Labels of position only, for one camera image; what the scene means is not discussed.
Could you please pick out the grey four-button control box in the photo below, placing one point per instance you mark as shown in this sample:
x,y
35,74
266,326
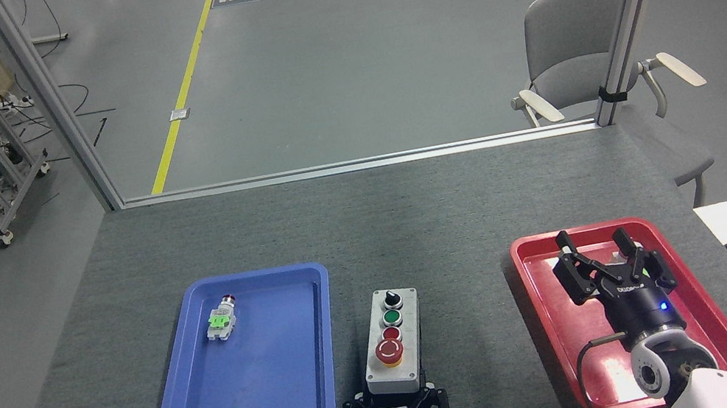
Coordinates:
x,y
396,370

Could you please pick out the silver floor socket plate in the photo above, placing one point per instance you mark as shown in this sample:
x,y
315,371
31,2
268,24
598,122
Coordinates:
x,y
180,114

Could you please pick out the red plastic tray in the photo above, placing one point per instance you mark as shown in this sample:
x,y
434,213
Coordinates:
x,y
556,319

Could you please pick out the small switch with green block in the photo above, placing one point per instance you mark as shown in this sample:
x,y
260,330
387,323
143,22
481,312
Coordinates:
x,y
221,322

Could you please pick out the blue plastic tray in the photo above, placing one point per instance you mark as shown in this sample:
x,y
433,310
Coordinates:
x,y
254,388

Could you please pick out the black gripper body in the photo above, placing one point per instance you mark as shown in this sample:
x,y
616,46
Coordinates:
x,y
641,312

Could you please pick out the grey chair with white armrests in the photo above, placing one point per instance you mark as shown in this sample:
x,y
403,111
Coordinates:
x,y
562,34

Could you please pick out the small red push button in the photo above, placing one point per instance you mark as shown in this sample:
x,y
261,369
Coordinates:
x,y
614,257

